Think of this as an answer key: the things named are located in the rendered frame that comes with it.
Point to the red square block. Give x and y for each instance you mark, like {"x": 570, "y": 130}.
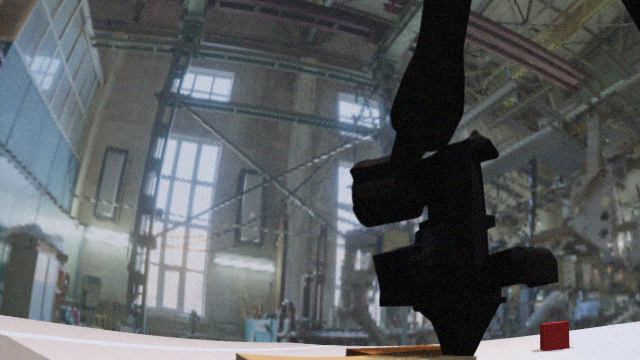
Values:
{"x": 554, "y": 336}

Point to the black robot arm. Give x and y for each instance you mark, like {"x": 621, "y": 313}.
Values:
{"x": 425, "y": 113}

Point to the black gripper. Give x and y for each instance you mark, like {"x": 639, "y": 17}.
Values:
{"x": 461, "y": 308}

